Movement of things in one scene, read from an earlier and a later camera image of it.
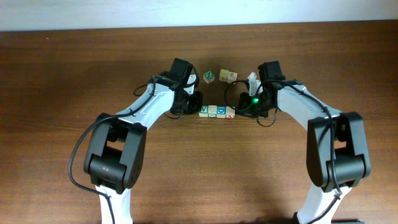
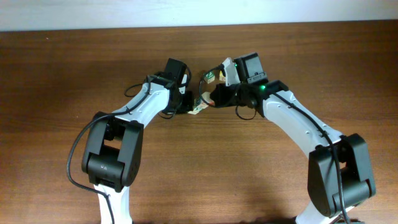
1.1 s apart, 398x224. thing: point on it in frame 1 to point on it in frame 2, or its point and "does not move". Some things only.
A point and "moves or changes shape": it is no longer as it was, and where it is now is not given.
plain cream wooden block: (212, 111) moves or changes shape
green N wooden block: (208, 76) does not move
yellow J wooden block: (224, 74) does not move
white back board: (40, 15) does not move
